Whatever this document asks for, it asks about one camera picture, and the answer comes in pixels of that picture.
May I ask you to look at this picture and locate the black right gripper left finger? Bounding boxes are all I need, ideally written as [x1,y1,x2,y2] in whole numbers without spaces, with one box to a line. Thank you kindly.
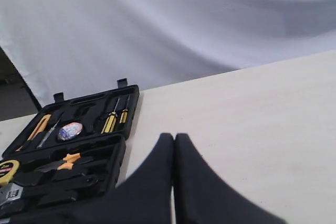
[67,133,174,223]

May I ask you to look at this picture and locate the small yellow black screwdriver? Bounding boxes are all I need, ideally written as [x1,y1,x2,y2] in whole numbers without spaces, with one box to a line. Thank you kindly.
[119,95,130,124]

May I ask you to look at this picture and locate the orange utility knife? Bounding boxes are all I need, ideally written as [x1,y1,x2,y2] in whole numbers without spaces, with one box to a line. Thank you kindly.
[16,114,51,152]

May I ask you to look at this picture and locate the yellow tape measure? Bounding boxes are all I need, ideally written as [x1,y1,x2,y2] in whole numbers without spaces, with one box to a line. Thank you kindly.
[0,159,20,187]

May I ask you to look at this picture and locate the chrome adjustable wrench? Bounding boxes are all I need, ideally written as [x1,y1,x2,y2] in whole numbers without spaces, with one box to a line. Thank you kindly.
[1,175,98,206]

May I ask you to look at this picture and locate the orange handled pliers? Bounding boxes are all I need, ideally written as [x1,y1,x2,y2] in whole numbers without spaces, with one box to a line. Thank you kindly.
[36,153,94,173]

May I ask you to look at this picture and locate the large yellow black screwdriver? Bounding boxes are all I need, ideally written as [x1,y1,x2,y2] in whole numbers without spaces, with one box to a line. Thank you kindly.
[101,98,120,134]

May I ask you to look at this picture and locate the black plastic tool case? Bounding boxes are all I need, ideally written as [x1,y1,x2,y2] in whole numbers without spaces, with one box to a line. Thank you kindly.
[1,79,140,223]

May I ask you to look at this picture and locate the clear test pen screwdriver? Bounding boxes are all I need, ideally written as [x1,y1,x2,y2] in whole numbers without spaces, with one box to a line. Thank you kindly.
[36,119,60,148]

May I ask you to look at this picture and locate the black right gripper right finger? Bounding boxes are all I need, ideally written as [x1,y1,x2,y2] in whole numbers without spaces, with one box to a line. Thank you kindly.
[174,133,285,224]

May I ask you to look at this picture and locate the black electrical tape roll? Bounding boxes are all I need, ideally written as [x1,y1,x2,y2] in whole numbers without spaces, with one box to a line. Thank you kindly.
[58,122,83,141]

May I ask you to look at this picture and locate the white backdrop cloth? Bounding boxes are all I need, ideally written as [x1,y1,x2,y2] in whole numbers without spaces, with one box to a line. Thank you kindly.
[1,0,335,105]

